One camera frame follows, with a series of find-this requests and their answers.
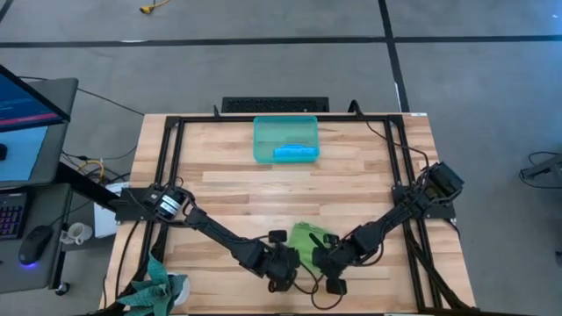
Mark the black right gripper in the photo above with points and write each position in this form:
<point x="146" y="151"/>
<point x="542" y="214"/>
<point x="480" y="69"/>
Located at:
<point x="336" y="261"/>

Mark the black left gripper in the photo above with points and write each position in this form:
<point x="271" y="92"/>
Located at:
<point x="283" y="263"/>

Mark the green microfiber towel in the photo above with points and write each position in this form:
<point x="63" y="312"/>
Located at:
<point x="303" y="246"/>

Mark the blue microfiber towel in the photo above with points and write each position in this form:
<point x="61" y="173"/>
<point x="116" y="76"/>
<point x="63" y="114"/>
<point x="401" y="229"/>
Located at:
<point x="294" y="152"/>

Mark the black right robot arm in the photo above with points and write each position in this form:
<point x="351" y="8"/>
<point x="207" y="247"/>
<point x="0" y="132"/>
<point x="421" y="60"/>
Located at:
<point x="395" y="215"/>

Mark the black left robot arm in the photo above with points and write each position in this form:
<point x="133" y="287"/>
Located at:
<point x="211" y="228"/>

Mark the teal translucent plastic basket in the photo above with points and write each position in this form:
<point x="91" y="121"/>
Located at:
<point x="272" y="131"/>

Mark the white round container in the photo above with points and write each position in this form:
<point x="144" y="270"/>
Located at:
<point x="184" y="289"/>

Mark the dark green cloth pile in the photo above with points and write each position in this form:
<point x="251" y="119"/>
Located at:
<point x="153" y="294"/>

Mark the black floor vent grate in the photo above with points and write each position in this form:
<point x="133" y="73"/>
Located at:
<point x="272" y="105"/>

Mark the white bin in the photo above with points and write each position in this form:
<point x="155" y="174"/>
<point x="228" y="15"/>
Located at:
<point x="103" y="219"/>

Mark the white mug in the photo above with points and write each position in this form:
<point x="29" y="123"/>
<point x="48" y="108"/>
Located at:
<point x="79" y="231"/>

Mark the black caster wheel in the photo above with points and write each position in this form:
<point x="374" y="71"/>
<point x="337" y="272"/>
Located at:
<point x="62" y="288"/>

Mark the black floor stand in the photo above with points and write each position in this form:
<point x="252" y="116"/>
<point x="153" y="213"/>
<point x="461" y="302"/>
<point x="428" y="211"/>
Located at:
<point x="542" y="169"/>

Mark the grey computer cart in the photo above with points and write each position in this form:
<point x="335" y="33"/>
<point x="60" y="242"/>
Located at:
<point x="61" y="149"/>

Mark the black computer mouse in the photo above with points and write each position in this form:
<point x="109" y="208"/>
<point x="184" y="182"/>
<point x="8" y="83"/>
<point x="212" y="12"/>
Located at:
<point x="34" y="246"/>

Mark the black keyboard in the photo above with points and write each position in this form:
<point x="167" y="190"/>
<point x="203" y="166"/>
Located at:
<point x="11" y="215"/>

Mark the blue-screen desk monitor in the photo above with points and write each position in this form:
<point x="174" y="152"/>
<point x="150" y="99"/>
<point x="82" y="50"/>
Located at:
<point x="22" y="105"/>

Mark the black metal table frame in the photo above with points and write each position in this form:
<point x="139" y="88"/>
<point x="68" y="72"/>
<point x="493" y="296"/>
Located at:
<point x="219" y="119"/>

